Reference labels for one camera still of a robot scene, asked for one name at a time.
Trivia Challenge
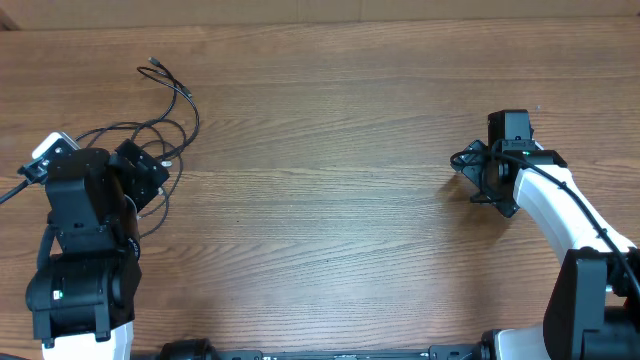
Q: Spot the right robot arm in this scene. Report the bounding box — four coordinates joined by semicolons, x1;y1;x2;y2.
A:
427;109;639;359

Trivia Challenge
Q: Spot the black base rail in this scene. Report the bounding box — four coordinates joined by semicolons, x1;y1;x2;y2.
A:
129;329;640;360

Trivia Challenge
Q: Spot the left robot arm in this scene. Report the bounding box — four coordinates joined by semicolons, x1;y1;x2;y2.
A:
19;132;169;359

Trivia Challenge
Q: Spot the braided cable grey connector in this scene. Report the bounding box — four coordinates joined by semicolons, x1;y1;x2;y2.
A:
138;151;184;238

